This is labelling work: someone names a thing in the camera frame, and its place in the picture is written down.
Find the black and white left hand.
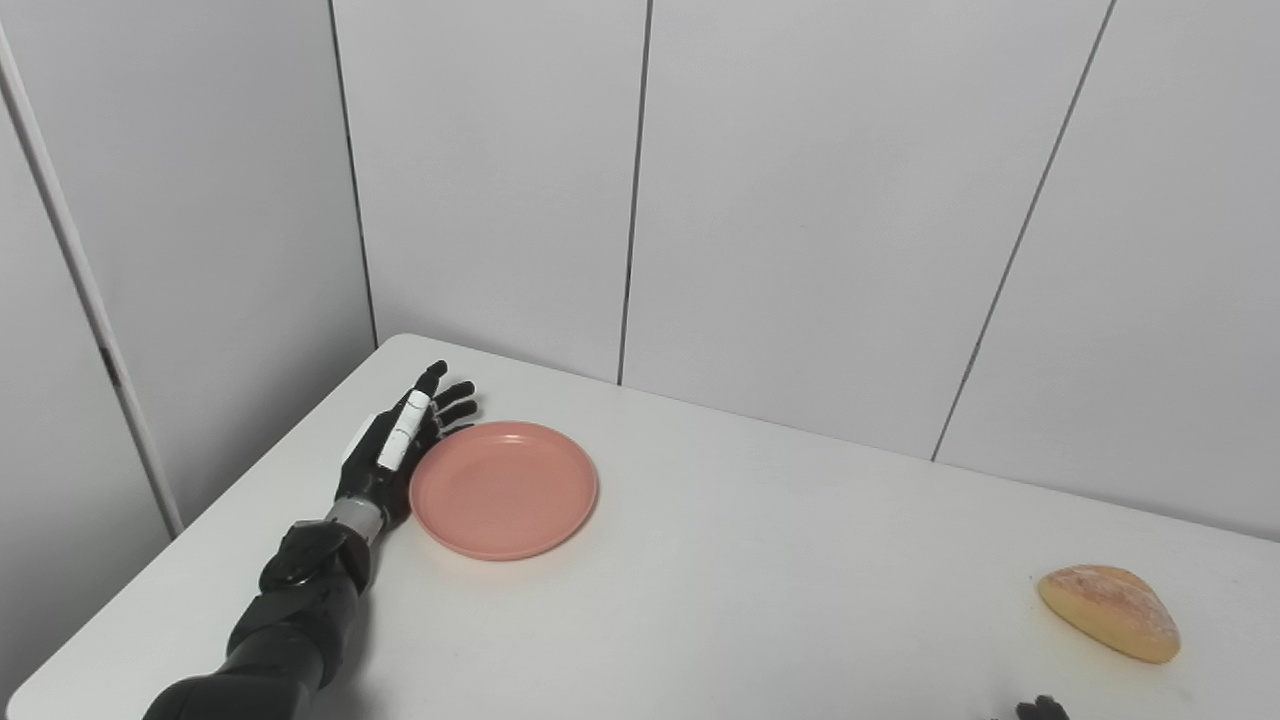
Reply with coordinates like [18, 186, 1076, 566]
[335, 360, 479, 531]

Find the golden bread roll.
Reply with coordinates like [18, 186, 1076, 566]
[1037, 565, 1182, 665]

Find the pink round plate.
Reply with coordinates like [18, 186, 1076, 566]
[409, 420, 599, 562]

